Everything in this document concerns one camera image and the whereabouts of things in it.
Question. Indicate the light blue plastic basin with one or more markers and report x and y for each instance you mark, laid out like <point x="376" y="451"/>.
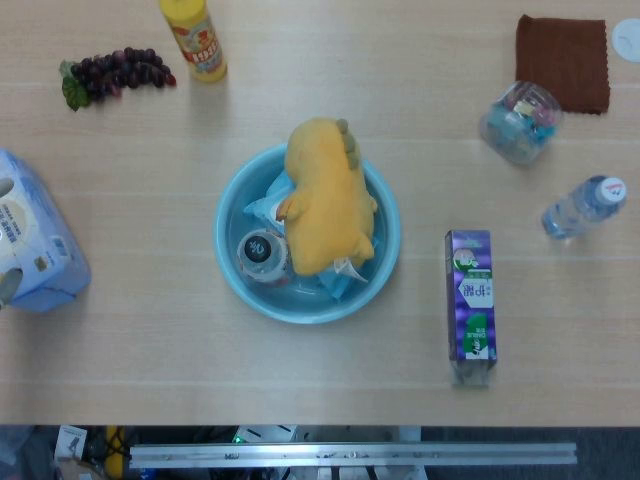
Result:
<point x="229" y="220"/>

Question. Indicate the clear jar of clips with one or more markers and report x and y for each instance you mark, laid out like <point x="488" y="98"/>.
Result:
<point x="520" y="125"/>

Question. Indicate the purple toothpaste box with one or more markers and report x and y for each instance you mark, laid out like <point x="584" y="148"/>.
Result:
<point x="472" y="300"/>

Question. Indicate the clear water bottle white cap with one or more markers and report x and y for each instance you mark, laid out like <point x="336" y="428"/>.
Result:
<point x="580" y="207"/>

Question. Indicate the brown folded cloth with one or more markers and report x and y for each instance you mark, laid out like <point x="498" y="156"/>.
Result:
<point x="565" y="60"/>

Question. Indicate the blue wet wipes pack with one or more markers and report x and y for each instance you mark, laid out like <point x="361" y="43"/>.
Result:
<point x="262" y="204"/>

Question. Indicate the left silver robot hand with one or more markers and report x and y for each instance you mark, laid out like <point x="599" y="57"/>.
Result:
<point x="9" y="290"/>

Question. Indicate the blue tissue paper pack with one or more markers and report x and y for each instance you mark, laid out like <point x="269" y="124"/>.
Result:
<point x="45" y="235"/>

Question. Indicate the clear drink bottle black cap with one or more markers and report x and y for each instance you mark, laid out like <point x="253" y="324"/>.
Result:
<point x="260" y="252"/>

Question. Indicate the yellow plush dinosaur toy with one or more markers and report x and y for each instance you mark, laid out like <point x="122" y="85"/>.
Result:
<point x="327" y="200"/>

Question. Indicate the purple plastic grape bunch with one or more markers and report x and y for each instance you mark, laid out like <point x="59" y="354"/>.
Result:
<point x="120" y="70"/>

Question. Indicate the aluminium profile rail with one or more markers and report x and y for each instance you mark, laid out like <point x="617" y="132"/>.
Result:
<point x="350" y="454"/>

